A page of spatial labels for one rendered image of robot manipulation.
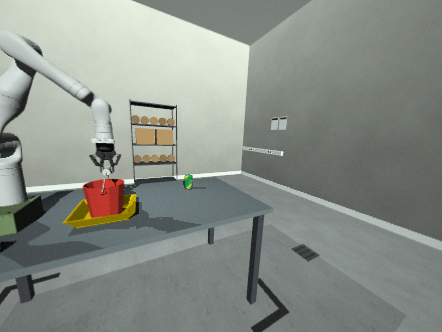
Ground green and yellow drink can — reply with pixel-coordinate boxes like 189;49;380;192
185;173;193;189

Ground yellow tray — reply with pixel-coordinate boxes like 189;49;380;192
63;194;136;228

